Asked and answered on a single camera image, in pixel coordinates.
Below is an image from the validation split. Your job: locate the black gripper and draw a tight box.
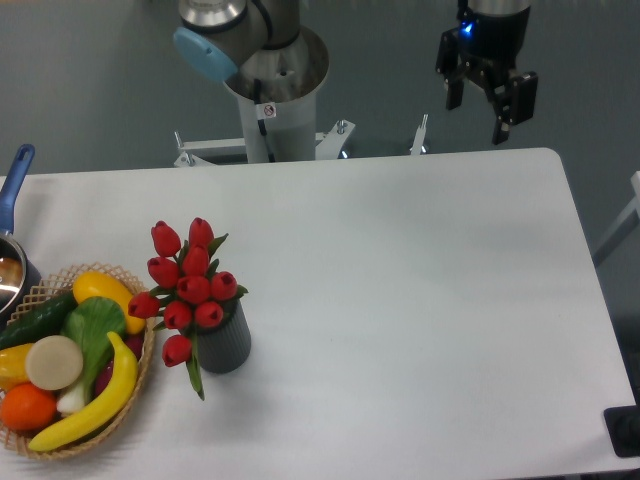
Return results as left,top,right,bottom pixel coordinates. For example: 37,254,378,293
435,1,538,145

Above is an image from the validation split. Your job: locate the red tulip bouquet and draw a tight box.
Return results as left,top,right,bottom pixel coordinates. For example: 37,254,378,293
128,217,248,399

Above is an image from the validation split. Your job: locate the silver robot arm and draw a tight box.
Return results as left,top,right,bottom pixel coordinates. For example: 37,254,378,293
173,1,539,163

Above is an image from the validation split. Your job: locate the grey ribbed vase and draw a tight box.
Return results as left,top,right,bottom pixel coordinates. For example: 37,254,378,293
197,300,252,374

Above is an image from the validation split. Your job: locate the black device at table edge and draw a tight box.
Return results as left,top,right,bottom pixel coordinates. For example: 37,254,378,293
603,405,639,458

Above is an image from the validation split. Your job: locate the dark red fruit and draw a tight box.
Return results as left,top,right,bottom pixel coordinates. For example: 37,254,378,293
94,334,144,397

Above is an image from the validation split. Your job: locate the green bok choy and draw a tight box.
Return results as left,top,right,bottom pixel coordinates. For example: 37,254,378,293
57,297,126,417

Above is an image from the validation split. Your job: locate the woven wicker basket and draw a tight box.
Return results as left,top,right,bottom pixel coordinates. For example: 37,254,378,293
1,262,155,461

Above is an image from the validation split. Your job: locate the yellow banana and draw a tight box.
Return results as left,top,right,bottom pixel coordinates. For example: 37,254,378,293
28,332,138,453

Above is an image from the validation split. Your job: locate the green cucumber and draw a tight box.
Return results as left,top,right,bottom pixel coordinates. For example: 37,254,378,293
1,291,77,350

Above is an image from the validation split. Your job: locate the yellow bell pepper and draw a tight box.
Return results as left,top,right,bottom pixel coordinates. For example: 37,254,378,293
0,343,33,392

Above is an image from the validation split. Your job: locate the orange fruit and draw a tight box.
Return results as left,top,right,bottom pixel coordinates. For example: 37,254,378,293
1,383,57,431

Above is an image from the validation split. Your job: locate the white frame at right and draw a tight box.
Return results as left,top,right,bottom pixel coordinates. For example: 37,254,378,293
591,171,639,268

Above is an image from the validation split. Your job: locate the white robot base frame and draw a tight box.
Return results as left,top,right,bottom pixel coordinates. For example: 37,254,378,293
172,114,430,169

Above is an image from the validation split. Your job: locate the blue handled saucepan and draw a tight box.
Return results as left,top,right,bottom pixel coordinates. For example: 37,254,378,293
1,144,41,329

